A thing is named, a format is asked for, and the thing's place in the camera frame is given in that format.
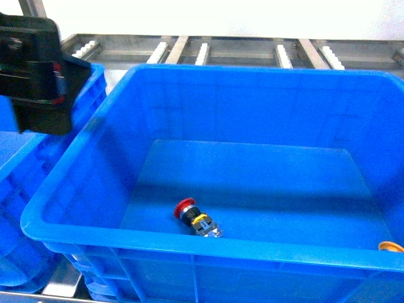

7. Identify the blue plastic crate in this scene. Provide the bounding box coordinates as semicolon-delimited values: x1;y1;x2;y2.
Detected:
20;62;404;303
1;63;107;293

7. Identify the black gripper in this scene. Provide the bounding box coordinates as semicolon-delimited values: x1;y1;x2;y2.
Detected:
1;14;92;135

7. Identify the red push button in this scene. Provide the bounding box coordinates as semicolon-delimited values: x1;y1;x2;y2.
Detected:
174;198;223;238

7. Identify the metal roller rack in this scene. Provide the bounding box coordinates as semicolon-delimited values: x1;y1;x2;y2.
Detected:
0;0;404;303

